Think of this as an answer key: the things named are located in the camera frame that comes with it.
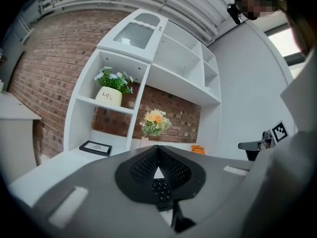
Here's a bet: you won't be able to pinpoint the black head-worn camera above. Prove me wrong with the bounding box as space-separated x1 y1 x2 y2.
227 2 242 25

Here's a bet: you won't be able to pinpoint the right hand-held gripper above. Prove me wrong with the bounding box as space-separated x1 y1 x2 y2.
238 119 290 161

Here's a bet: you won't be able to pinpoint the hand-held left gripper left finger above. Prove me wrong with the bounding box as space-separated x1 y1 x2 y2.
14 145 172 238

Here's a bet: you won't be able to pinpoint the person's head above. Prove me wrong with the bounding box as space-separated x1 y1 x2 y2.
239 0 289 21

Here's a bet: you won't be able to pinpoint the blue flowers in cream pot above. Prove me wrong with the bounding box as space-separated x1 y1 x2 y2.
93 65 134 108

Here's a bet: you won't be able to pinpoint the white table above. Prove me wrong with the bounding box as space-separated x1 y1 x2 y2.
7 132 248 208

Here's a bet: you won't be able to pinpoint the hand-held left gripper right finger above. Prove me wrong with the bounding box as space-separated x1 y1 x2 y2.
158 145 254 238

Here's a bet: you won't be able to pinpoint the orange ornament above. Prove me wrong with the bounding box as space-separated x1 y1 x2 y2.
190 144 207 156

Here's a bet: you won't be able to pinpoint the yellow flower bouquet in vase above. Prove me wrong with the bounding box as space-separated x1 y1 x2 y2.
139 108 173 148

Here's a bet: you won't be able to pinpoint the white glass cabinet door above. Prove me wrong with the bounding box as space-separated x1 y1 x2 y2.
97 8 168 63

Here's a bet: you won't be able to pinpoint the white hutch shelf unit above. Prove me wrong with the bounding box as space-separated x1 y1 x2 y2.
63 8 222 156

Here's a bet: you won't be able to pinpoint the black picture frame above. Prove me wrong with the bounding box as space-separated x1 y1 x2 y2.
79 140 113 158

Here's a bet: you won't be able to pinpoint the black framed window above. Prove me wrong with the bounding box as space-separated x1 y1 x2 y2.
267 27 308 66

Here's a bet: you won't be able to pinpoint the black keyboard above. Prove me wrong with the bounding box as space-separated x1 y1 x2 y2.
151 178 174 209

